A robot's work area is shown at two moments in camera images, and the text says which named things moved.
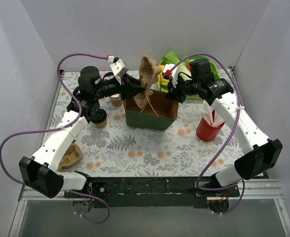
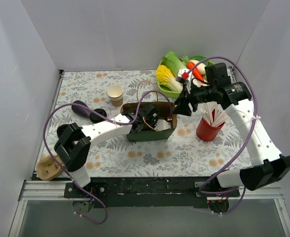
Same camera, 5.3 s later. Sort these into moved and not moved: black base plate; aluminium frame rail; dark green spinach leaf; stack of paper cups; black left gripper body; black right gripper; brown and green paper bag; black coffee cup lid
Moved: brown and green paper bag; black right gripper; black left gripper body
Not moved: dark green spinach leaf; stack of paper cups; aluminium frame rail; black coffee cup lid; black base plate
